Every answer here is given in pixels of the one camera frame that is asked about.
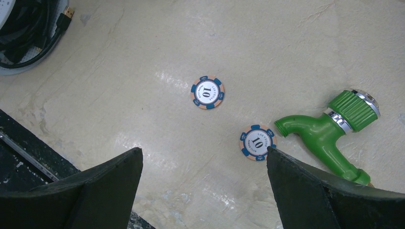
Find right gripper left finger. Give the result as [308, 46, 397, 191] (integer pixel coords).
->
[0, 147, 143, 229]

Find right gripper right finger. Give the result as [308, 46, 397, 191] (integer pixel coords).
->
[267, 147, 405, 229]

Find right blue ten chip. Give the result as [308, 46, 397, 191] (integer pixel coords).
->
[239, 125, 277, 161]

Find blue ten chip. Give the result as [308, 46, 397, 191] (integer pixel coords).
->
[190, 75, 225, 110]
[239, 125, 277, 161]

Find green plastic faucet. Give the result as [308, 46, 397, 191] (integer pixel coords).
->
[274, 89, 381, 186]

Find left blue ten chip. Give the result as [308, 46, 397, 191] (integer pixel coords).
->
[190, 75, 225, 110]

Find black table front rail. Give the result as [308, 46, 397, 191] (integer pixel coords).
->
[0, 112, 151, 229]

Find black coiled usb cable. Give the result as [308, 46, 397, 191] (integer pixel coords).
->
[0, 0, 75, 70]

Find white perforated cable spool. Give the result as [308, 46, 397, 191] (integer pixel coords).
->
[0, 0, 74, 76]

